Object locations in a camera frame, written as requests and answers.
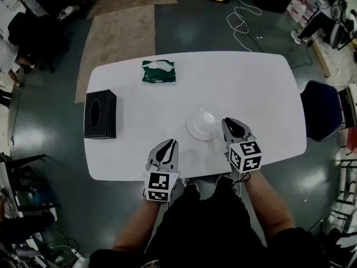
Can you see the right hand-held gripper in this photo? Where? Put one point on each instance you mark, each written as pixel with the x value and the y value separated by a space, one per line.
pixel 245 156

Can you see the person's left forearm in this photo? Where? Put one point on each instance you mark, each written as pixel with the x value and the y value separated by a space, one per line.
pixel 136 227

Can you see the brown floor rug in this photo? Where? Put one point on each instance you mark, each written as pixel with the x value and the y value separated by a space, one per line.
pixel 117 52

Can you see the green tissue packet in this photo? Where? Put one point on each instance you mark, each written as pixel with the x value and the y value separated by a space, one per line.
pixel 159 74

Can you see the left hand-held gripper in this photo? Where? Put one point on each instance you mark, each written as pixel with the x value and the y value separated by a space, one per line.
pixel 160 183

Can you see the black office chair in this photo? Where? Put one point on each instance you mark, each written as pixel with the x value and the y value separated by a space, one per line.
pixel 39 38

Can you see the wooden plank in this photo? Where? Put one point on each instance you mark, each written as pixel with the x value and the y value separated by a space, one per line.
pixel 320 59

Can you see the black leather tissue box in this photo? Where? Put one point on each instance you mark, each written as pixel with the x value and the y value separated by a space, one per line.
pixel 100 113

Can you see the metal frame rack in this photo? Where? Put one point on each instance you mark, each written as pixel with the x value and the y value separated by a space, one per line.
pixel 346 191

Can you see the person's right forearm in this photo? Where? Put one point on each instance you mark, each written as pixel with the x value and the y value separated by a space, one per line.
pixel 267 208

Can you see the red bag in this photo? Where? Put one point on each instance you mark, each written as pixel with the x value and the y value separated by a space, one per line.
pixel 352 141

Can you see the person's black clothing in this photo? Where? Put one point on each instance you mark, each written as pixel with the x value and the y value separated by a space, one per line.
pixel 206 227

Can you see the dark blue chair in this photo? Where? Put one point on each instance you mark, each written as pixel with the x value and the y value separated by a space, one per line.
pixel 320 110

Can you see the person's left shoe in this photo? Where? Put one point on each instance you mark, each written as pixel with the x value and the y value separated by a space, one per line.
pixel 189 184

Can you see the black frame chair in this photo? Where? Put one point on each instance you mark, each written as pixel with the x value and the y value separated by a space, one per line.
pixel 25 183

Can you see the white power strip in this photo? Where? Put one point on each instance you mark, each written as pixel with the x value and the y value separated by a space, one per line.
pixel 77 254

